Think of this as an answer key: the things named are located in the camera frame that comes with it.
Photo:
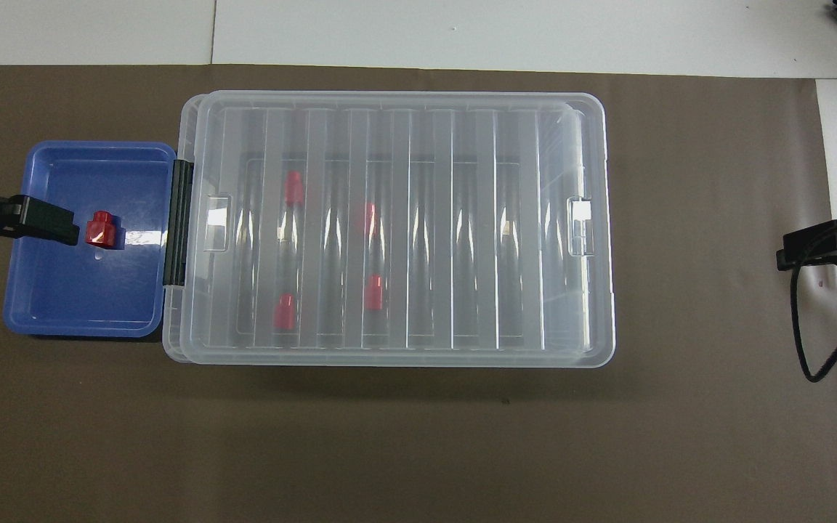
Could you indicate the brown paper mat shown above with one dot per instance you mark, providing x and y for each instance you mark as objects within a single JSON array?
[{"x": 389, "y": 450}]

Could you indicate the clear plastic storage box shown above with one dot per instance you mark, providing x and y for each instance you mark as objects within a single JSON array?
[{"x": 171, "y": 327}]

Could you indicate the blue plastic tray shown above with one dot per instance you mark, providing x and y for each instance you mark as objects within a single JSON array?
[{"x": 62, "y": 290}]

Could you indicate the red block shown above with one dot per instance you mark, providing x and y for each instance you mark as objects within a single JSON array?
[
  {"x": 102, "y": 231},
  {"x": 369, "y": 218},
  {"x": 285, "y": 312},
  {"x": 374, "y": 293},
  {"x": 295, "y": 189}
]

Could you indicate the clear ribbed plastic lid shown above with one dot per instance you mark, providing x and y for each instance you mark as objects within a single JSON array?
[{"x": 426, "y": 240}]

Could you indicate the black box latch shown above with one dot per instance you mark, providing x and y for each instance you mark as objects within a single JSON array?
[{"x": 179, "y": 232}]

